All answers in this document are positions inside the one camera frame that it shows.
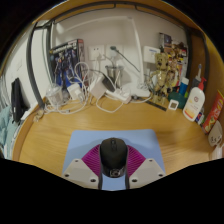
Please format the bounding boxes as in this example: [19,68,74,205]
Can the red snack can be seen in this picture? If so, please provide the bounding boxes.
[201,89,224,134]

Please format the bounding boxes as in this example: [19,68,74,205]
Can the black computer mouse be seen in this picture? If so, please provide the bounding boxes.
[99,137,129,178]

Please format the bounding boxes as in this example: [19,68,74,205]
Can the white wall socket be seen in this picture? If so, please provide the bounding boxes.
[88,44,106,62]
[105,44,124,61]

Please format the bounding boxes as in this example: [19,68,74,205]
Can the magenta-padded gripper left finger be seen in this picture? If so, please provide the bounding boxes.
[62,143,104,190]

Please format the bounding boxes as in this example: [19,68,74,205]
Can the white mug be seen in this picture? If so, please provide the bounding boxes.
[208,119,224,148]

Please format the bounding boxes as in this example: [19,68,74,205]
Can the white power strip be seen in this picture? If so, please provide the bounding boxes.
[105,87,133,104]

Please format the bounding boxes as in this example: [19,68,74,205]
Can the robot model kit box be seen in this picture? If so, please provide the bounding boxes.
[49,38,86,89]

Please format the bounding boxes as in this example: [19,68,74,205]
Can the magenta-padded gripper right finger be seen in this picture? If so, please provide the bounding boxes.
[124,144,167,190]

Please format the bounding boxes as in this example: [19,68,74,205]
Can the white charger block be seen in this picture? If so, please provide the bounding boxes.
[66,82,83,101]

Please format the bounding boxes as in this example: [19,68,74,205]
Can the grey metal post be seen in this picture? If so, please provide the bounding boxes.
[26,21,56,109]

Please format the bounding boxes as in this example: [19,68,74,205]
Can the teal quilt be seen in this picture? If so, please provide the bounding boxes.
[0,105,13,148]

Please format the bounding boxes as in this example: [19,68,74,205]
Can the small white desk clock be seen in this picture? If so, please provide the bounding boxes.
[167,99,179,111]

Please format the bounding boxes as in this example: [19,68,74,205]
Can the light blue mouse pad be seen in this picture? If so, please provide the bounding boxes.
[61,129,167,191]

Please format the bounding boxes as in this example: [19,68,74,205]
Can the tree creature figurine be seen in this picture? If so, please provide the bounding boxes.
[149,52,176,98]

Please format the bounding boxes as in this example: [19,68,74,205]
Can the blue bottle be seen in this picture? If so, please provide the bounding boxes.
[178,77,190,98]

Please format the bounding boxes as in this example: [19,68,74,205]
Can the colourful figure box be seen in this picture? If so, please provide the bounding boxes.
[158,32,188,84]

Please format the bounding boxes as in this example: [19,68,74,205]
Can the steel cup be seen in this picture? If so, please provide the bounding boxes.
[105,64,125,88]

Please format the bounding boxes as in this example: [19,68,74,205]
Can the black backpack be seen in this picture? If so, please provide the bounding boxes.
[10,77,29,124]

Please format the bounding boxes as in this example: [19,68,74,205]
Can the white wall box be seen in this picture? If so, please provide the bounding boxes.
[142,45,161,64]

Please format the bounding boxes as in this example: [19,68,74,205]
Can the white pump lotion bottle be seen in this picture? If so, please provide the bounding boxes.
[182,77,208,122]

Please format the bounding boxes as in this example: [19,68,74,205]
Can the clear plastic container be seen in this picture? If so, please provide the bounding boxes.
[45,83,64,107]

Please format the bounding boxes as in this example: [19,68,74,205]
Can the teal box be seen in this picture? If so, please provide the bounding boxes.
[168,91,188,109]

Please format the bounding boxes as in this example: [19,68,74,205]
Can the white power adapter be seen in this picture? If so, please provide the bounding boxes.
[89,75,108,99]

